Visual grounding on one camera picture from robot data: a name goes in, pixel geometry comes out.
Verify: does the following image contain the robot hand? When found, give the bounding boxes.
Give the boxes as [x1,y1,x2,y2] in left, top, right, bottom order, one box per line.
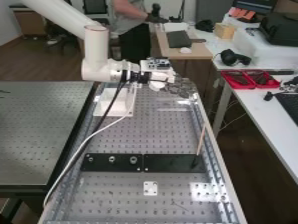
[140,57,197,99]

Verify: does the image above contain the wooden desk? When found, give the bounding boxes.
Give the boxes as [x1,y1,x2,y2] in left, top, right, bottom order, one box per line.
[152,22,216,86]

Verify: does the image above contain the clear box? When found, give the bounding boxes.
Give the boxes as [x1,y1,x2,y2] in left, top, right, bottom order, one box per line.
[39,79,247,224]

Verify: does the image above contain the black notebook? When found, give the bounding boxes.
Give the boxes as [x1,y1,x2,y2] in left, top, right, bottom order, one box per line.
[165,30,196,49]

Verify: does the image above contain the person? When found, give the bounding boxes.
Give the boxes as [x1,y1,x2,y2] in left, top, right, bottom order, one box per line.
[108,0,170,64]

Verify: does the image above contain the black headphones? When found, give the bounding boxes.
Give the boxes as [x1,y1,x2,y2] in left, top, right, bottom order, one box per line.
[218,48,253,67]

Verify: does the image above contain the small cardboard box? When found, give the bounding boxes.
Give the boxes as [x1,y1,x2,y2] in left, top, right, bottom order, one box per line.
[213,22,237,41]

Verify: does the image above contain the thin stick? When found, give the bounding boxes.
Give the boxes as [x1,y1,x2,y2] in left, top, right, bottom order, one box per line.
[193,121,208,168]

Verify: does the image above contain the white desk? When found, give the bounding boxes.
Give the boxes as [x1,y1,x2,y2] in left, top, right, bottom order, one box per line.
[212,71,298,186]
[190,19,298,73]

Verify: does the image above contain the black plate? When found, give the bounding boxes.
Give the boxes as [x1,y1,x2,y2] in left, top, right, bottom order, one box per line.
[80,153,208,174]

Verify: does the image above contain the black keyboard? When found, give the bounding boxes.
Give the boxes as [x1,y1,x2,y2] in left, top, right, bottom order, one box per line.
[273,92,298,127]

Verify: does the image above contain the black bag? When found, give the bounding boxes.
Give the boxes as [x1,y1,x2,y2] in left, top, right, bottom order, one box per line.
[258,12,298,47]

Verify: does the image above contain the small white plastic plate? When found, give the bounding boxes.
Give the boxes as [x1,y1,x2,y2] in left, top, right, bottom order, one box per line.
[142,180,160,197]

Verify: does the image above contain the black cable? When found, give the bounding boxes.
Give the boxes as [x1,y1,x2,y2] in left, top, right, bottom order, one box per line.
[85,79,128,141]

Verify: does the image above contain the white cable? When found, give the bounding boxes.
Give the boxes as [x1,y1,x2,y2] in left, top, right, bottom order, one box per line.
[43,82,138,209]

